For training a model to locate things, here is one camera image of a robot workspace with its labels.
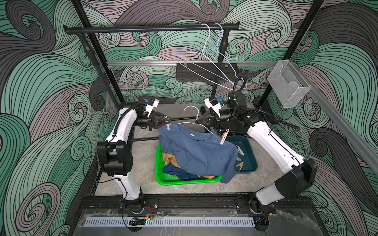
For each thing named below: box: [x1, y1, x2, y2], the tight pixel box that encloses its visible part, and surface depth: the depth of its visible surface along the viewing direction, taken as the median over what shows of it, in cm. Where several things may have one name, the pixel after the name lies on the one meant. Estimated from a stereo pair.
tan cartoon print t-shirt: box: [162, 152, 184, 170], surface depth 87 cm
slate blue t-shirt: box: [158, 123, 239, 184], surface depth 72 cm
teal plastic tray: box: [225, 135, 258, 175], surface depth 89 cm
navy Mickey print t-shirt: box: [162, 163, 206, 181], surface depth 83 cm
